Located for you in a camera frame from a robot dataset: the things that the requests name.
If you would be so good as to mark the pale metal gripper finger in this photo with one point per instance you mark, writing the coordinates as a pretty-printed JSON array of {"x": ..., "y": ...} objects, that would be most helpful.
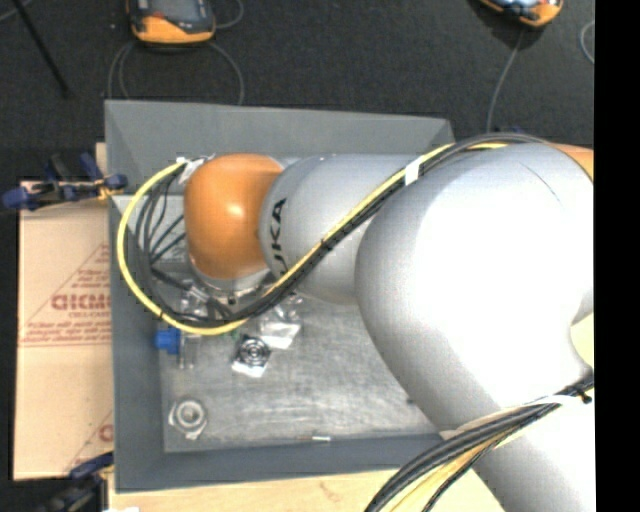
[
  {"x": 192, "y": 352},
  {"x": 182, "y": 352}
]

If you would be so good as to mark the blue round cap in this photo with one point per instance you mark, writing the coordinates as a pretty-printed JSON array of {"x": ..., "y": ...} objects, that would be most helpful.
[{"x": 166, "y": 340}]

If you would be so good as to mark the silver disc on white square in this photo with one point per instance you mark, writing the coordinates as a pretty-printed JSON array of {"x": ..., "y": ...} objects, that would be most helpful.
[{"x": 251, "y": 355}]

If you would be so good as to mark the clear plastic packet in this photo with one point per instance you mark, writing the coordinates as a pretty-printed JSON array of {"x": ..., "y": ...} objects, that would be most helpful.
[{"x": 281, "y": 334}]

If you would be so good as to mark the brown cardboard board, red print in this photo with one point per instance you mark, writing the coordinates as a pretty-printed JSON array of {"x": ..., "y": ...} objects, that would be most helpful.
[{"x": 60, "y": 350}]

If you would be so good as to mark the grey metal bin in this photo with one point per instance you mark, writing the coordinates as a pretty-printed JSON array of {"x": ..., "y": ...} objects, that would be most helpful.
[{"x": 310, "y": 395}]

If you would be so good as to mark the black cylinder on white bracket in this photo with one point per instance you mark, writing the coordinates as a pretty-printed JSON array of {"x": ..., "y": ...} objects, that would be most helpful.
[{"x": 231, "y": 300}]

